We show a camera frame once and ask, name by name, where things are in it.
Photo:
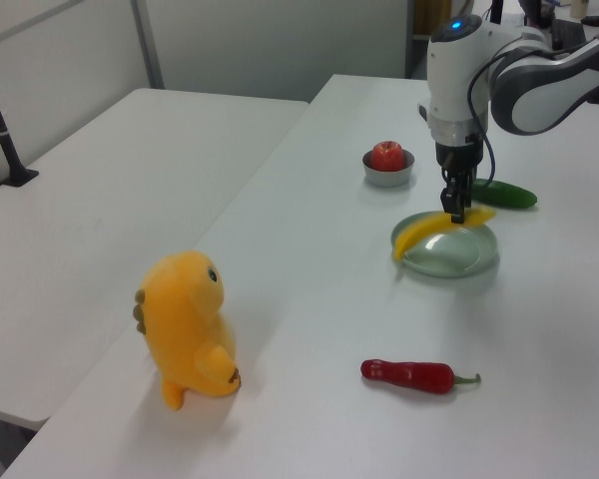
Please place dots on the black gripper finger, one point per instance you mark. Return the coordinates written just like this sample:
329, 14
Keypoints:
459, 209
447, 199

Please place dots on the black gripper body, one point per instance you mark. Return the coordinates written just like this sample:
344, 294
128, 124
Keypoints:
458, 159

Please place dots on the yellow banana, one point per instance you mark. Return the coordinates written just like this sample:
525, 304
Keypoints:
421, 230

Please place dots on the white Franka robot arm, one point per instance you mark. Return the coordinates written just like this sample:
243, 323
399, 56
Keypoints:
454, 75

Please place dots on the pale green plastic plate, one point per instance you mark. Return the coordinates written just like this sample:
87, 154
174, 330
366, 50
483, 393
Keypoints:
449, 254

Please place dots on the green cucumber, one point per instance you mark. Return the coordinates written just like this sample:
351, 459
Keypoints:
509, 194

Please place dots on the small grey bowl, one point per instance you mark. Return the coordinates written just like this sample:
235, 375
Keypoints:
388, 178

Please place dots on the red apple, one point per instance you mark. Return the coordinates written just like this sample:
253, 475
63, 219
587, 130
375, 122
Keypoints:
388, 155

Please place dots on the red chili pepper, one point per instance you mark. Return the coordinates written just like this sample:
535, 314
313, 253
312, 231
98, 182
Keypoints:
409, 374

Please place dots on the orange plush toy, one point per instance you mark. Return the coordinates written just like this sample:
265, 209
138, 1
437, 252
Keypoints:
184, 324

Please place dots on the black pole with base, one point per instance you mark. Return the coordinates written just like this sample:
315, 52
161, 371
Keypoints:
0, 127

